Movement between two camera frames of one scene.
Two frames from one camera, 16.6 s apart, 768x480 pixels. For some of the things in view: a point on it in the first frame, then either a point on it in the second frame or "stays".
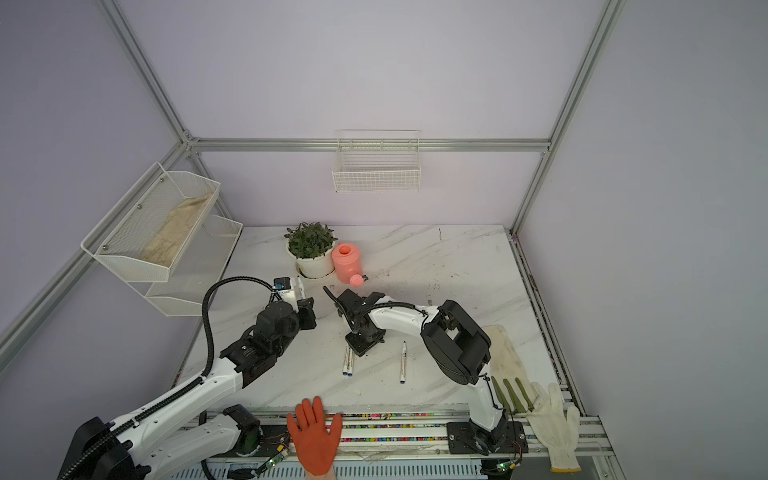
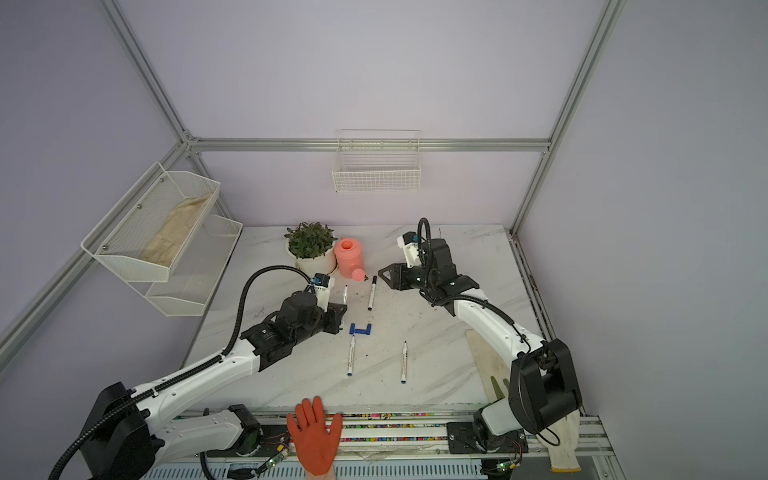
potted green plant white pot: [313, 247] stays
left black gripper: [306, 314] to [334, 314]
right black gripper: [358, 348] to [398, 272]
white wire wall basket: [378, 161] stays
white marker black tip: [301, 288] to [372, 292]
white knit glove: [558, 429] stays
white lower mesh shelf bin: [200, 265] stays
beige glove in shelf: [176, 229] stays
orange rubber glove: [317, 447] stays
